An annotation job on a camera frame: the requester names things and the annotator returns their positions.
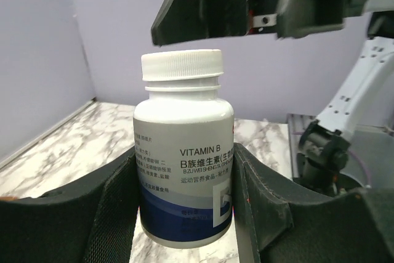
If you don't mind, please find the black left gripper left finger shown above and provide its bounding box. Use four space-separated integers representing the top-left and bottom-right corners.
1 148 139 262

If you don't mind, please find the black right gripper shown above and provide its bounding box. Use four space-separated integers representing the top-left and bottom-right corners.
151 0 367 46

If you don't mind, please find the white pill bottle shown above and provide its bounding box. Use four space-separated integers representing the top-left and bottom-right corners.
133 49 235 249

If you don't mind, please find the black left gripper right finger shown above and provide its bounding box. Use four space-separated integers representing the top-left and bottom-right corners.
232 143 393 262

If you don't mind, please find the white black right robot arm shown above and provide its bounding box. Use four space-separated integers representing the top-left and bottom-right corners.
151 0 393 196

